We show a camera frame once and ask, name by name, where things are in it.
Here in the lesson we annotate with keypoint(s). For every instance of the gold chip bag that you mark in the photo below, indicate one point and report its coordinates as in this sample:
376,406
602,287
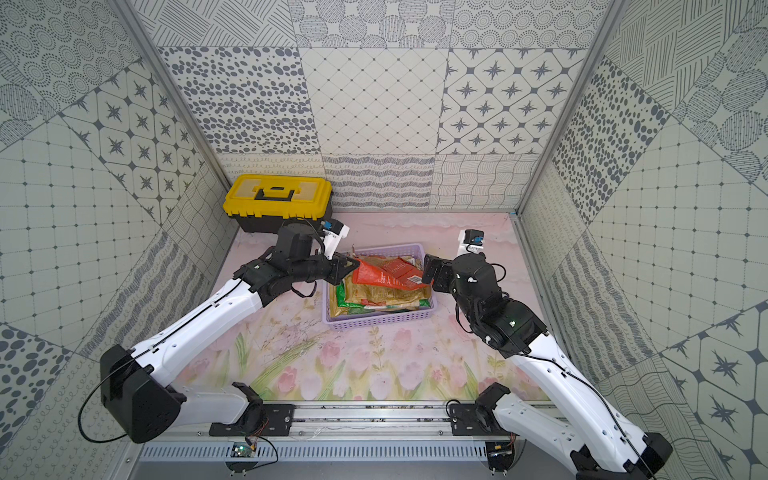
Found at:
335,311

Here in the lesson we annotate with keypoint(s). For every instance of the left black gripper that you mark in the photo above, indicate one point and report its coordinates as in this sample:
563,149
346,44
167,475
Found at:
335,267

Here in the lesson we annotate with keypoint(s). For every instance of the aluminium mounting rail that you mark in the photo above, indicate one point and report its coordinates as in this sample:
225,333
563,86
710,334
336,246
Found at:
346,433

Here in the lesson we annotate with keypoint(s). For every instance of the green Chuba chip bag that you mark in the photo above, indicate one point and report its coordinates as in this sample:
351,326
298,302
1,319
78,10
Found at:
363,298

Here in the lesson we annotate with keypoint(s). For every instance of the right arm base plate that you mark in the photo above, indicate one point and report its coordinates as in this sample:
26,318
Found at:
470,419

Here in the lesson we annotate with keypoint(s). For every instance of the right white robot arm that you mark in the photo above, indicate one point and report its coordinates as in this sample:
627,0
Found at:
594,441

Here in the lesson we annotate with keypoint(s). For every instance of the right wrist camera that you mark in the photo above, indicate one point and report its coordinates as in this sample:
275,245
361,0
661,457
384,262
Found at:
470,242

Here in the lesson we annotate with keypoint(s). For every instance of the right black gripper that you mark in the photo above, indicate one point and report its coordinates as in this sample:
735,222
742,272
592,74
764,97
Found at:
446,270

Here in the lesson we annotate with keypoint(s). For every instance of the right circuit board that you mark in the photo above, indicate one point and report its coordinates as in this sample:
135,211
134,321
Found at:
500,456

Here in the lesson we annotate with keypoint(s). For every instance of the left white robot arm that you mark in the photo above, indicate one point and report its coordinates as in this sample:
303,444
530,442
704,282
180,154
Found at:
137,384

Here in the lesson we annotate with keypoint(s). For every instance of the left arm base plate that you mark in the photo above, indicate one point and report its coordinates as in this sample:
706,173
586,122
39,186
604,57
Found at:
271,420

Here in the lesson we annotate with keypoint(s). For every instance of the left green circuit board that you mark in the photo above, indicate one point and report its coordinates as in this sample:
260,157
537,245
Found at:
242,450

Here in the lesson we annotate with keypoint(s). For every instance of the yellow black toolbox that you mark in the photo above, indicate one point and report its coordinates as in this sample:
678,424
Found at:
263,203

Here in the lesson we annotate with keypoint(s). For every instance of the red chip bag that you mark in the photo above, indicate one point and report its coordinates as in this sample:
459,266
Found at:
388,272

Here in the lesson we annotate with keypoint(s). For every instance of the purple plastic basket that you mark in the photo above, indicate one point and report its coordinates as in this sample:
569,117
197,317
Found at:
344,322

